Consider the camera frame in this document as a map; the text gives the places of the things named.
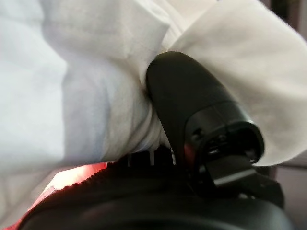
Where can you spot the beige garment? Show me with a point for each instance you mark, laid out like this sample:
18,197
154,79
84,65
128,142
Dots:
239,60

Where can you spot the white garment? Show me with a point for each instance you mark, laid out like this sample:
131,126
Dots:
60,83

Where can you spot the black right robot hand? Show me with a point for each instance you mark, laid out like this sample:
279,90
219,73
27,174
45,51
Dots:
187,100

